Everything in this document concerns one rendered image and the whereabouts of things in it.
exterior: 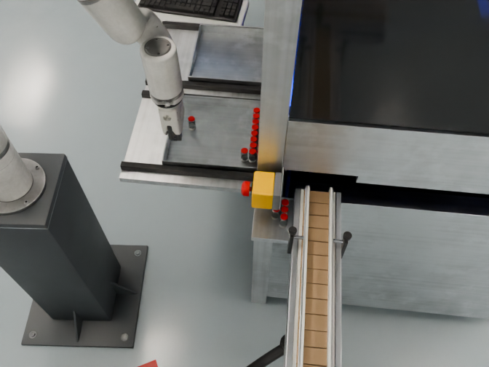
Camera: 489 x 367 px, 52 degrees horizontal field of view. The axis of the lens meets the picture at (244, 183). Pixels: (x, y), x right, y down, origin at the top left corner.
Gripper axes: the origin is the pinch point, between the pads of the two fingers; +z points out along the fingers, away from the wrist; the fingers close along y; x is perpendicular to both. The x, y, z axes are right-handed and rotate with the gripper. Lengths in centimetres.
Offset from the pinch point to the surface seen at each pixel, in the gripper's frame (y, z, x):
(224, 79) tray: 29.0, 7.8, -11.7
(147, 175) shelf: -7.1, 10.8, 8.8
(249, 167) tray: -5.2, 7.8, -21.0
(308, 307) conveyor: -46, 6, -36
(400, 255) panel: -16, 42, -71
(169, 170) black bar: -6.1, 8.9, 2.1
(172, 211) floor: 31, 99, 18
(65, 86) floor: 111, 98, 88
